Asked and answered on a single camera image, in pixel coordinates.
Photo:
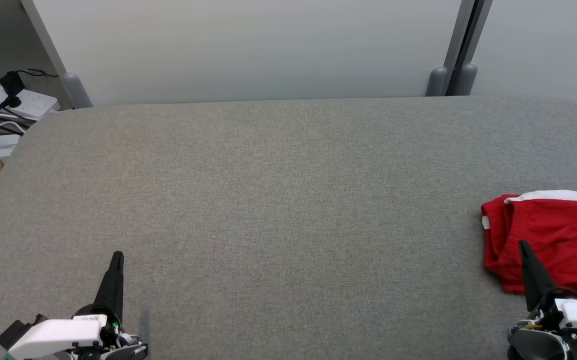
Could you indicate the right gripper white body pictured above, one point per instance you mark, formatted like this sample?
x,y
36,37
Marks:
x,y
558,340

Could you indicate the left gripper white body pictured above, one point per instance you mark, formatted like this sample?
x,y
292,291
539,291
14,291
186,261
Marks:
x,y
58,337

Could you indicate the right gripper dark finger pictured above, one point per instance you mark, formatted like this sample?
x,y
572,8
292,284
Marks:
x,y
536,280

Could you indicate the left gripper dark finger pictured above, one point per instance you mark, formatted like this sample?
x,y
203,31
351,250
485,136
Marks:
x,y
113,285

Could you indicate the red Bulls shorts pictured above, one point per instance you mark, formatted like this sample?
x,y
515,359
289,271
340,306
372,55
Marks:
x,y
558,235

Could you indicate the left wrist teal connector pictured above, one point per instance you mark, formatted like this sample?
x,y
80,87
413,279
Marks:
x,y
8,356

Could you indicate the white power strip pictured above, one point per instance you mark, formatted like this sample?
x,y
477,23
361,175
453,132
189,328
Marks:
x,y
38,102

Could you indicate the black plug adapter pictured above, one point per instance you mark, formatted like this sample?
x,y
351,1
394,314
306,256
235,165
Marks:
x,y
12,82

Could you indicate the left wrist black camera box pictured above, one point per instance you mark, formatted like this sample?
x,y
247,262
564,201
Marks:
x,y
11,334

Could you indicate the grey double partition post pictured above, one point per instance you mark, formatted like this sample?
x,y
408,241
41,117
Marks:
x,y
461,50

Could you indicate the grey single partition post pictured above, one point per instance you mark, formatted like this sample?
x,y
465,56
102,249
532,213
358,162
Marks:
x,y
48,45

